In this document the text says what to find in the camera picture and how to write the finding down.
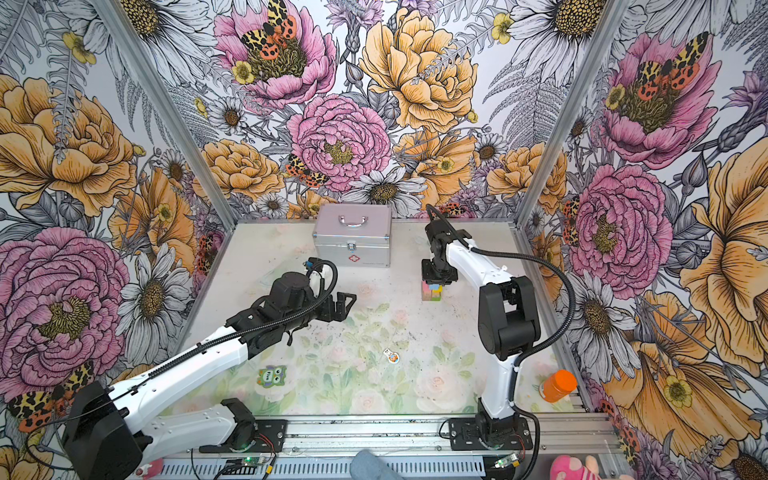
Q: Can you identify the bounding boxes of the small orange white toy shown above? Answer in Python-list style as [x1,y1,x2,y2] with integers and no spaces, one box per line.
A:
[383,349,400,364]

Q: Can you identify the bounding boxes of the owl sticker toy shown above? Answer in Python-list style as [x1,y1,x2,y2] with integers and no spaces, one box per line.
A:
[257,365,287,389]

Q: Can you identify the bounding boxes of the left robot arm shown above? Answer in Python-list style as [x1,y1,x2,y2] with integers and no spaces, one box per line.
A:
[62,260,357,479]

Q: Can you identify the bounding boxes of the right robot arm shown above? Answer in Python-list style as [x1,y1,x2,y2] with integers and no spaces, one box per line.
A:
[421,219,541,451]

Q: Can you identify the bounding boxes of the silver first aid case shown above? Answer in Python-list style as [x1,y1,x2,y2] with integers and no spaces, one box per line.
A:
[313,203,392,268]

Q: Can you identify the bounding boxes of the grey blue cloth object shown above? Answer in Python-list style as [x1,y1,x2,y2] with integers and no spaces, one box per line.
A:
[349,450,402,480]

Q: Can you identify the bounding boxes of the orange pill bottle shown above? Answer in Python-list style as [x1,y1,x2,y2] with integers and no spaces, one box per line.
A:
[539,369,578,403]

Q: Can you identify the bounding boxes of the pink toy left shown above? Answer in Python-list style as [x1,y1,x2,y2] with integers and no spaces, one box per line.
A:
[135,459,164,480]

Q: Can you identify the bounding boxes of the pink plush toy right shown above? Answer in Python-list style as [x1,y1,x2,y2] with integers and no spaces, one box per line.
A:
[549,455,634,480]

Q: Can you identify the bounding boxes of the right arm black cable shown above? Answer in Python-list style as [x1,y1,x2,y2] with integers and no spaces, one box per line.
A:
[425,203,577,480]

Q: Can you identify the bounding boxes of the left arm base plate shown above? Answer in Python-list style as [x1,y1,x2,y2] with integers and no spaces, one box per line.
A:
[198,420,288,454]

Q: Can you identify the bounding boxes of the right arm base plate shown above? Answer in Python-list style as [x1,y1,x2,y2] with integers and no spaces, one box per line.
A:
[447,414,533,451]

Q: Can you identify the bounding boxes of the aluminium front rail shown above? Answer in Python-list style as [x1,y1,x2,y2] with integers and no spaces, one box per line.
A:
[101,413,625,480]

